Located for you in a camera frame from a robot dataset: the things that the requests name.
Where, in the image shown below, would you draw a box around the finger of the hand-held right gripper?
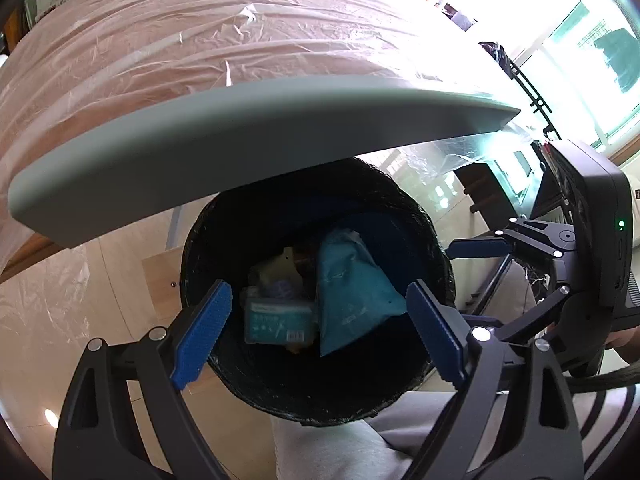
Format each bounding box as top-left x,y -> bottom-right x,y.
446,217 -> 579,261
460,284 -> 574,345

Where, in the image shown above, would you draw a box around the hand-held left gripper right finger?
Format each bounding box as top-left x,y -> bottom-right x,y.
405,279 -> 586,480

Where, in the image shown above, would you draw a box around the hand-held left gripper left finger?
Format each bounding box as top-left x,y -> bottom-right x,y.
52,279 -> 234,480

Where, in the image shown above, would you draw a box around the white wet wipes pack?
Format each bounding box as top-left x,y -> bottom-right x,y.
243,287 -> 317,346

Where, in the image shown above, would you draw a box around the beige paper towel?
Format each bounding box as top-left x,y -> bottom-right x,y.
249,252 -> 312,292

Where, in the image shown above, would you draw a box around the black trash bin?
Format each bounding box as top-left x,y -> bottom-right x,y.
178,157 -> 456,429

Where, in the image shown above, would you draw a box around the blue plastic bag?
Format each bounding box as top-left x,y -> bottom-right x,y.
314,227 -> 409,359

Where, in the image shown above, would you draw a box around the person's right hand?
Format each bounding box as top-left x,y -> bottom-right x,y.
605,327 -> 640,354

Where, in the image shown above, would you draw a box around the dark braided strand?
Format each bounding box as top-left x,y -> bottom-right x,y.
564,362 -> 640,396

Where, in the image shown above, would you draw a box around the person's striped shirt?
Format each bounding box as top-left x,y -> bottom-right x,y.
564,385 -> 640,480

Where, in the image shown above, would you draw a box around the person's light trousers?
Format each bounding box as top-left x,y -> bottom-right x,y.
272,392 -> 452,480

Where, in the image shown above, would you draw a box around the dark hanging garment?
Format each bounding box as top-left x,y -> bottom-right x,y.
594,27 -> 640,94

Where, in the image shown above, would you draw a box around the grey-edged table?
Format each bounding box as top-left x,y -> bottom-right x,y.
0,0 -> 524,281

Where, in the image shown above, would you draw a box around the clear plastic table cover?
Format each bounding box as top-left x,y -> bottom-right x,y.
0,0 -> 551,361

